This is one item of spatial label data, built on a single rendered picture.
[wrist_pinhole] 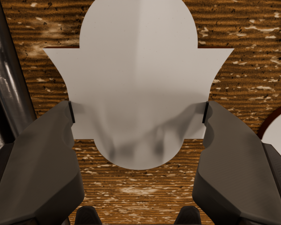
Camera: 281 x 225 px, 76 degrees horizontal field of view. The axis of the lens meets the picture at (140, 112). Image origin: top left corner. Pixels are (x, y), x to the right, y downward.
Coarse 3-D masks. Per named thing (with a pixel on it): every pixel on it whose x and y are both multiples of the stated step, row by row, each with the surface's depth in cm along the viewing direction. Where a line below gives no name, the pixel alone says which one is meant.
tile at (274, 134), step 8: (280, 112) 16; (272, 120) 16; (280, 120) 16; (264, 128) 17; (272, 128) 16; (280, 128) 16; (264, 136) 17; (272, 136) 17; (280, 136) 17; (272, 144) 17; (280, 144) 17; (280, 152) 18
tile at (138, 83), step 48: (96, 0) 10; (144, 0) 10; (48, 48) 11; (96, 48) 11; (144, 48) 11; (192, 48) 11; (96, 96) 12; (144, 96) 12; (192, 96) 12; (96, 144) 14; (144, 144) 14
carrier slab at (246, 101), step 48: (0, 0) 12; (48, 0) 12; (192, 0) 12; (240, 0) 12; (240, 48) 14; (48, 96) 16; (240, 96) 16; (192, 144) 18; (96, 192) 22; (144, 192) 22
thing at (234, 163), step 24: (216, 120) 10; (240, 120) 10; (216, 144) 8; (240, 144) 8; (216, 168) 7; (240, 168) 7; (264, 168) 7; (192, 192) 8; (216, 192) 6; (240, 192) 6; (264, 192) 6; (216, 216) 6; (240, 216) 6; (264, 216) 5
